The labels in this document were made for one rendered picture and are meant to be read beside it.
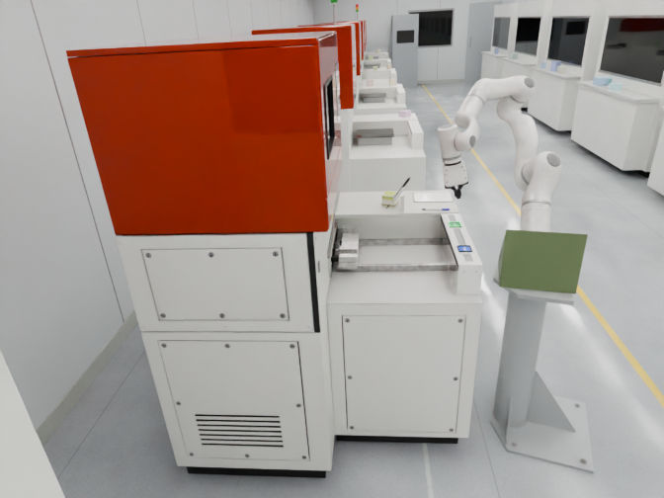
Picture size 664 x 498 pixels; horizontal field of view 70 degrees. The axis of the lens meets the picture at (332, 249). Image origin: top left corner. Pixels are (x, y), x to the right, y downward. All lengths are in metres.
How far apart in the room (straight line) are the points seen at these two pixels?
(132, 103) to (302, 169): 0.55
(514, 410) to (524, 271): 0.78
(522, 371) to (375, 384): 0.68
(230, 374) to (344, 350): 0.48
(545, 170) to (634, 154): 4.49
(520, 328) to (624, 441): 0.81
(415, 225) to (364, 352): 0.74
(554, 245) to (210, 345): 1.39
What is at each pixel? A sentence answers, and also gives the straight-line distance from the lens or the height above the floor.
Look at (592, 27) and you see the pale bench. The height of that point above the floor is 1.58.
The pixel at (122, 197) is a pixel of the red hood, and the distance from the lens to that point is 1.73.
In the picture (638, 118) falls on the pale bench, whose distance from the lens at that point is 6.55.
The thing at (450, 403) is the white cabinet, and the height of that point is 0.29.
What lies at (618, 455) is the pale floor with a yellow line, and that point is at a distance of 2.71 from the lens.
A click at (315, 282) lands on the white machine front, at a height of 1.04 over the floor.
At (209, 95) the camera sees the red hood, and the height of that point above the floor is 1.67.
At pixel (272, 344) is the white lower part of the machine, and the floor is 0.77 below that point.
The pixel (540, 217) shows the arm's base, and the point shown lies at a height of 1.08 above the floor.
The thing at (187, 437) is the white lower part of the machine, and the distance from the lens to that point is 2.29.
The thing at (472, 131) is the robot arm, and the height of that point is 1.41.
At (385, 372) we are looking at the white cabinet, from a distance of 2.14.
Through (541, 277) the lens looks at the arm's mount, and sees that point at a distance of 2.09.
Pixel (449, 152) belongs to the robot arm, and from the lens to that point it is 2.15.
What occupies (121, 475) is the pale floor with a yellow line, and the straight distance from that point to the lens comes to 2.63.
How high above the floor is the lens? 1.86
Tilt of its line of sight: 26 degrees down
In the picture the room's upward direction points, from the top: 3 degrees counter-clockwise
